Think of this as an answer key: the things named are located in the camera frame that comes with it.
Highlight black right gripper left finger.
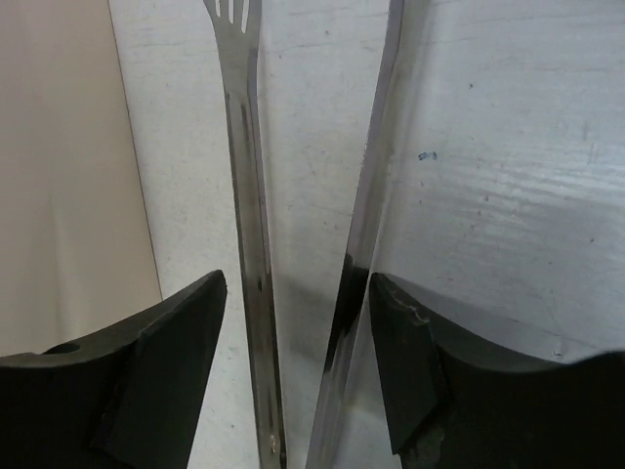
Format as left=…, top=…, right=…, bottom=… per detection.
left=1, top=271, right=227, bottom=468

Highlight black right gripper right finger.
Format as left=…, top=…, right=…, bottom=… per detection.
left=369, top=273, right=624, bottom=468

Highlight beige paper bag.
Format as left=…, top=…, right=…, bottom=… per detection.
left=1, top=1, right=161, bottom=355

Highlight metal serving tongs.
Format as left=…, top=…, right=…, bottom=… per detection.
left=204, top=1, right=410, bottom=468

